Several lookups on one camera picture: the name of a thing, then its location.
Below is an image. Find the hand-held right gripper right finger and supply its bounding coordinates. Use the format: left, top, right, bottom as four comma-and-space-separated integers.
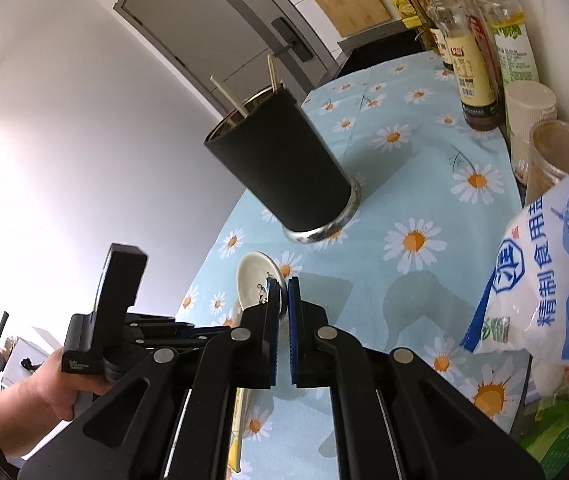
288, 277, 545, 480

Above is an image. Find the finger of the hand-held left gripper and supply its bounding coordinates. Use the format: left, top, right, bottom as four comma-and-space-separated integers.
129, 311, 239, 341
137, 332, 210, 354

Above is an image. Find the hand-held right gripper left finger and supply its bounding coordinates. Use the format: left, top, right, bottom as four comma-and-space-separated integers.
17, 277, 281, 480

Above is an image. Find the white spoon with cartoon print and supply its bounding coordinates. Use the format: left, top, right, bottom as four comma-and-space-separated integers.
236, 252, 285, 328

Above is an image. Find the black utensil holder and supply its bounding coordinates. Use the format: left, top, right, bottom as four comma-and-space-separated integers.
204, 87, 362, 244

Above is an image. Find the bunch of wooden chopsticks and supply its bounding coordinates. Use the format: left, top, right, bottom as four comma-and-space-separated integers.
209, 55, 285, 117

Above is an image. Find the person's left forearm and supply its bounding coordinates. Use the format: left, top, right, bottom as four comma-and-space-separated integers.
0, 370, 72, 480

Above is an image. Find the person's left hand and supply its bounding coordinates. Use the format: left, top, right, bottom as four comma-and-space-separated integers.
39, 347, 112, 421

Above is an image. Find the white box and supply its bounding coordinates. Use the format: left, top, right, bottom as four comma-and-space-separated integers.
2, 327, 62, 401

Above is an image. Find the daisy print tablecloth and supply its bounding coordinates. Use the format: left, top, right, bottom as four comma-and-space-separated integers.
174, 50, 535, 480

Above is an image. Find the blue and white salt bag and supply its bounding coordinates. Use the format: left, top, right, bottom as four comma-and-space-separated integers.
459, 147, 569, 376

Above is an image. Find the grey door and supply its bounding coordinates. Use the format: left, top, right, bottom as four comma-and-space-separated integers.
114, 0, 337, 106

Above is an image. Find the green sugar bag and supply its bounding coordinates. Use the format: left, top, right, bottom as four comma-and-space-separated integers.
511, 400, 569, 480

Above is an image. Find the steel sink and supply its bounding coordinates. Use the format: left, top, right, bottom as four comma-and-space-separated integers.
337, 20, 432, 78

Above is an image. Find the orange cap soy sauce bottle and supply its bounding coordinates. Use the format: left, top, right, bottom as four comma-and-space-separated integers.
427, 0, 502, 132

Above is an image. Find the brown powder jar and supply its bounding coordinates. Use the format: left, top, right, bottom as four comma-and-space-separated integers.
524, 120, 569, 206

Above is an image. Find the white lidded jar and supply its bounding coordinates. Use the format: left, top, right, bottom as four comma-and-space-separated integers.
505, 81, 558, 186

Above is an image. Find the large red label sauce bottle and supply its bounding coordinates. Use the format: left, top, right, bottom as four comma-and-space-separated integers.
409, 0, 460, 71

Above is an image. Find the yellow plastic jug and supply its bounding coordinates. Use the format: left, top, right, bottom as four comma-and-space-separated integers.
389, 0, 427, 28

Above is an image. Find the green label oil bottle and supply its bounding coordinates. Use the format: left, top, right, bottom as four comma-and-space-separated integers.
465, 0, 540, 93

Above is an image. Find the black door handle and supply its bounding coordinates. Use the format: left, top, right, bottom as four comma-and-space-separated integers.
270, 17, 315, 62

